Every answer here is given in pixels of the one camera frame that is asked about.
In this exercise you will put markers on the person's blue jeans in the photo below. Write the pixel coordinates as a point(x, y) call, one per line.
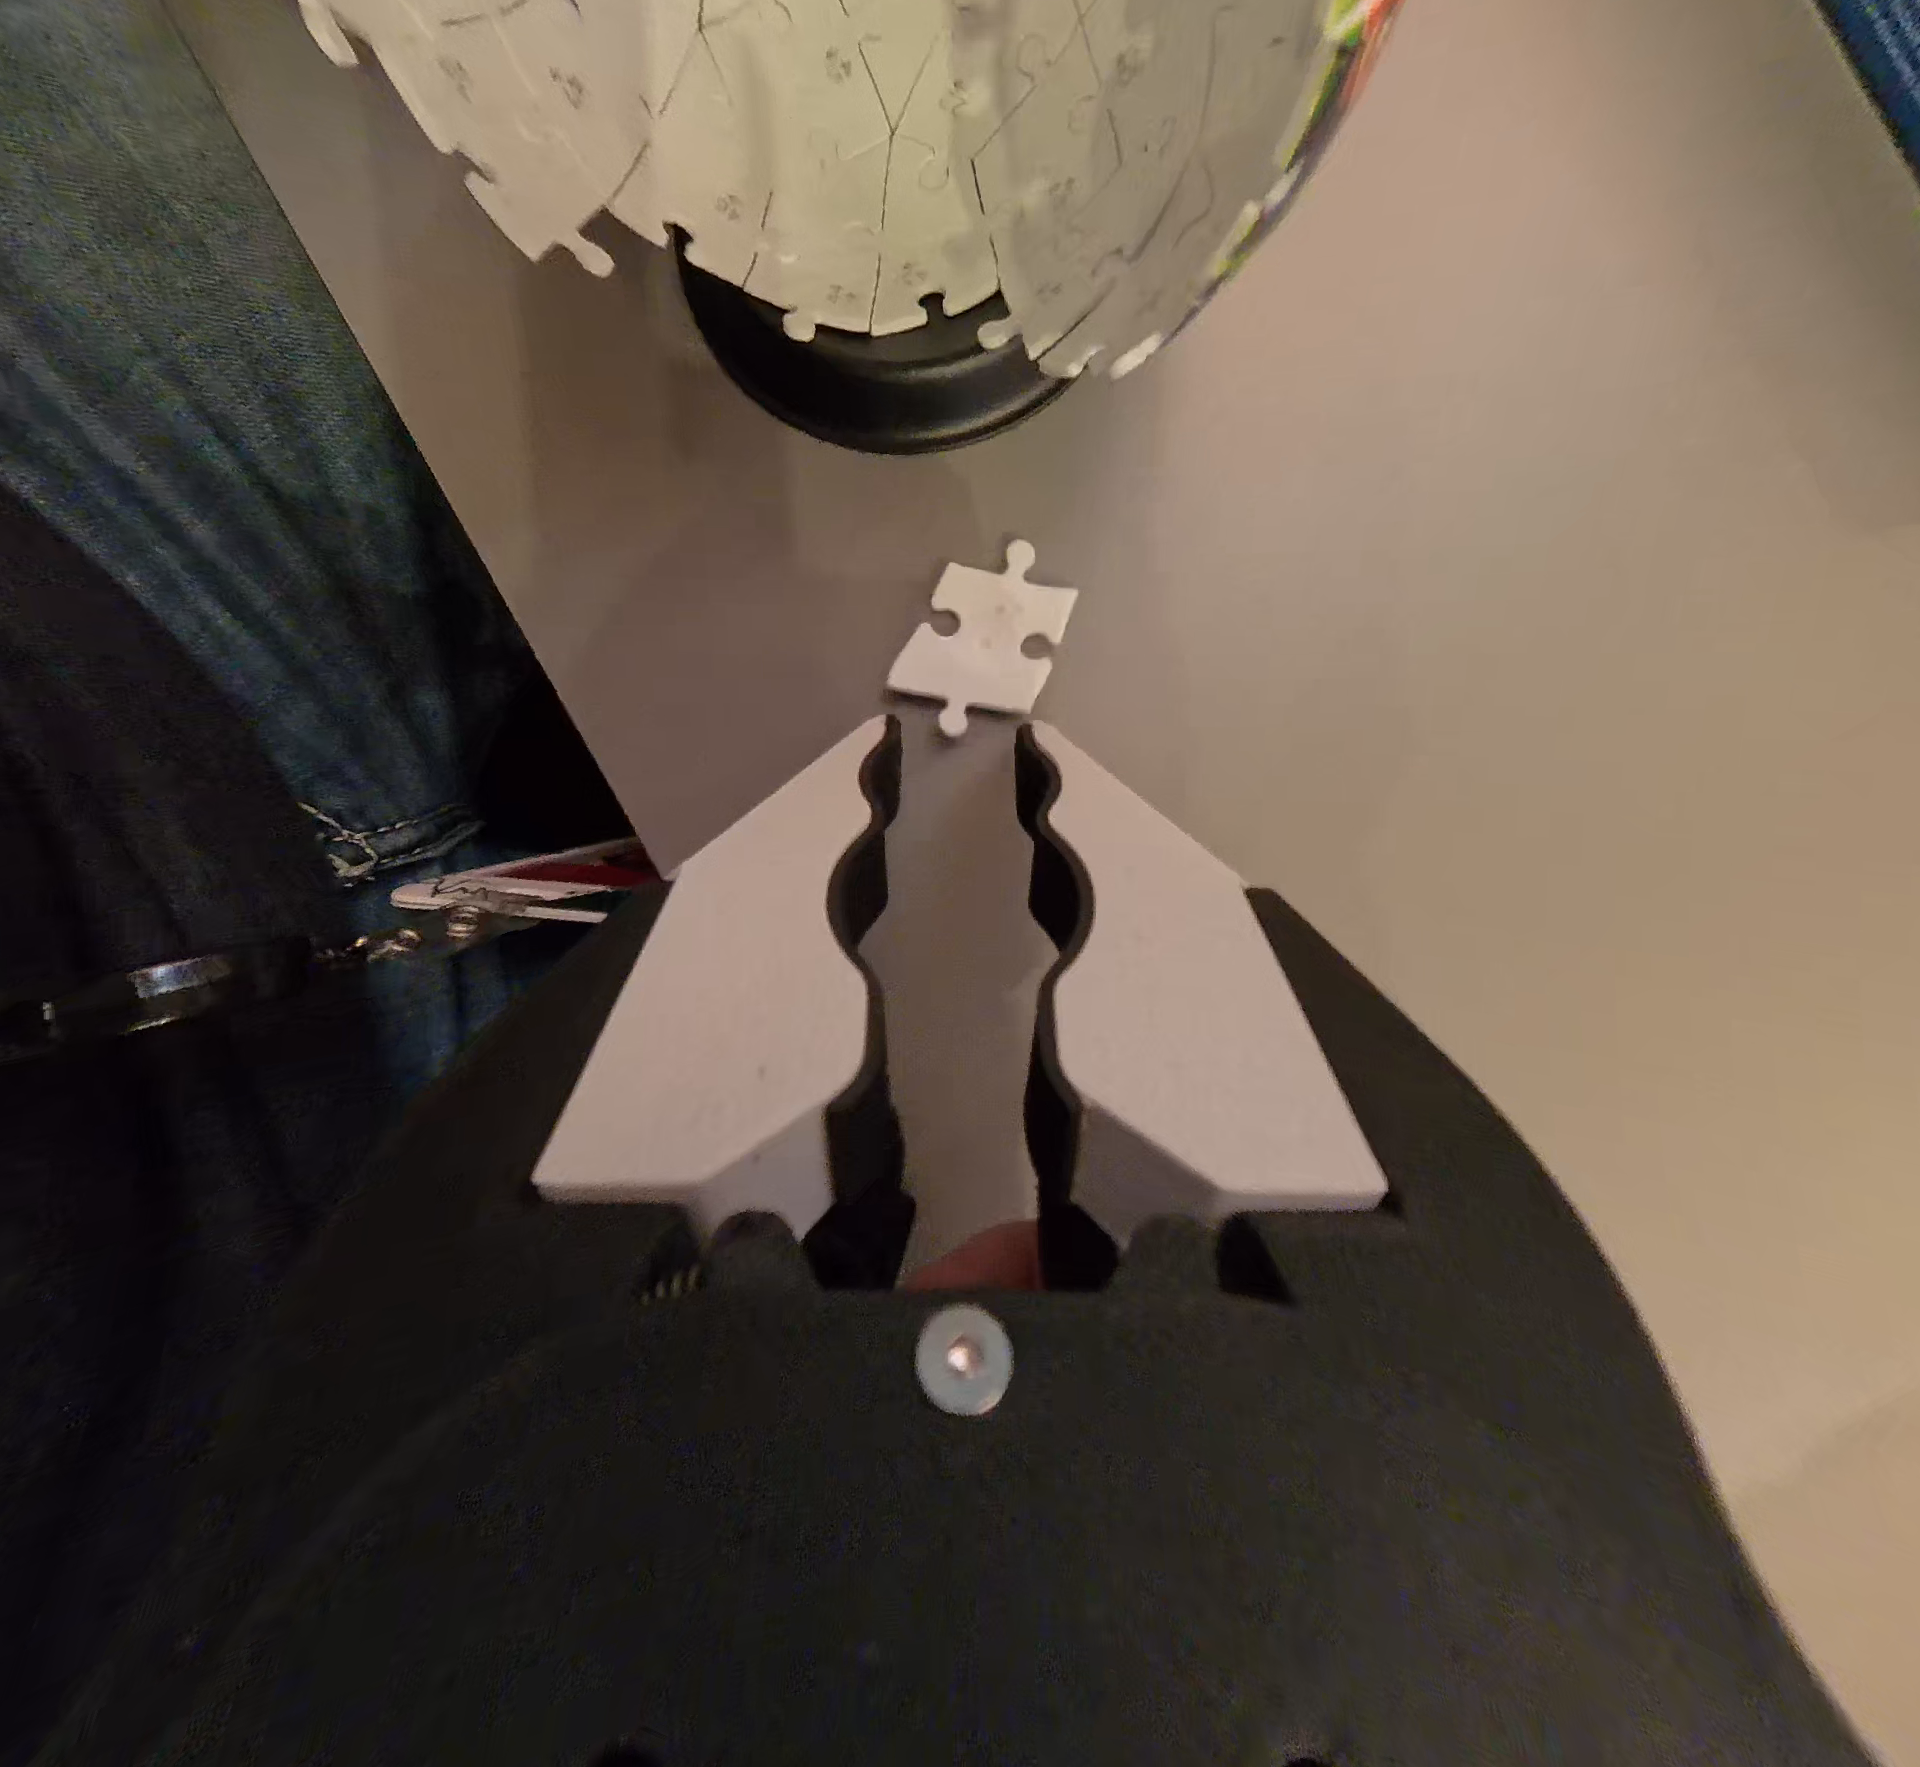
point(229, 378)

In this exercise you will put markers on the blue puzzle box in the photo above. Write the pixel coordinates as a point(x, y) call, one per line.
point(1877, 9)

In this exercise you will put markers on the red white badge card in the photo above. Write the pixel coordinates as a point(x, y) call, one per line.
point(560, 875)

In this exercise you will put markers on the colourful puzzle ball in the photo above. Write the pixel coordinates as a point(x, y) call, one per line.
point(751, 70)

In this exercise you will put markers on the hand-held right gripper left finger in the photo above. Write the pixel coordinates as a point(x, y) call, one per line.
point(720, 1018)

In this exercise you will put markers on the round black ball stand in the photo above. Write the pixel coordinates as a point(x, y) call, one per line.
point(870, 405)

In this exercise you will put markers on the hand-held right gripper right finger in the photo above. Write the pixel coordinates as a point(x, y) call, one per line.
point(1201, 1031)

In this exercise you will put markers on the white jigsaw piece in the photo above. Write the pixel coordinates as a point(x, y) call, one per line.
point(982, 633)

